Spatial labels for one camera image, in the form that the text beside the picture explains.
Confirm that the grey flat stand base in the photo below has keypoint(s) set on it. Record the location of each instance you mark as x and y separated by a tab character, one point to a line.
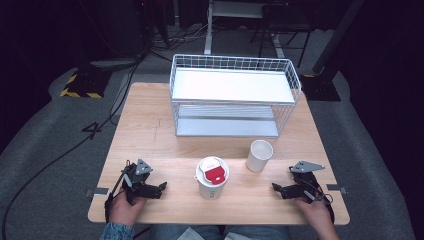
115	63

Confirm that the black stand base plate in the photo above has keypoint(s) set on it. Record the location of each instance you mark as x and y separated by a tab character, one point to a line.
321	88

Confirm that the white paper cup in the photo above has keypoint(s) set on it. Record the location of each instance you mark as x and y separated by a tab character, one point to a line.
259	156

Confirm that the white cup with red-white lid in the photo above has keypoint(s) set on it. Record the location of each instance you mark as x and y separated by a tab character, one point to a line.
212	176

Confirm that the white desk frame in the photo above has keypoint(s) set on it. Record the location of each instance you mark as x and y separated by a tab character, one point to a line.
208	30

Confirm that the person's legs in jeans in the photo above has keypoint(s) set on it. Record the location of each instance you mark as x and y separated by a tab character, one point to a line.
266	232

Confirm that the person's left hand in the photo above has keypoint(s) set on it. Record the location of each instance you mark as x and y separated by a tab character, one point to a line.
123	211

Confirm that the black slanted stand post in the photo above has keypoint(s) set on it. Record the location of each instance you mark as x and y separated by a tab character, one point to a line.
336	36

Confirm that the black chair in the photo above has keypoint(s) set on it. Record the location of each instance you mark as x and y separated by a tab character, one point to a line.
283	23

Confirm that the person's right hand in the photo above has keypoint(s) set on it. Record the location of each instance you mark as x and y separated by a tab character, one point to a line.
316	213

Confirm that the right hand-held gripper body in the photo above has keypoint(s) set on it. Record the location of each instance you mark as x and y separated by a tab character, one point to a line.
308	183

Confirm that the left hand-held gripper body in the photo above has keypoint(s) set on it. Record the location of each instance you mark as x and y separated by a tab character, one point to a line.
133	181

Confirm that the black-yellow striped base plate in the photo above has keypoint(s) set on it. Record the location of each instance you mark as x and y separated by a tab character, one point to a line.
85	85

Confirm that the grey tape piece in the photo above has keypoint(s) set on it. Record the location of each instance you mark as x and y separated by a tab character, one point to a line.
99	191
336	188

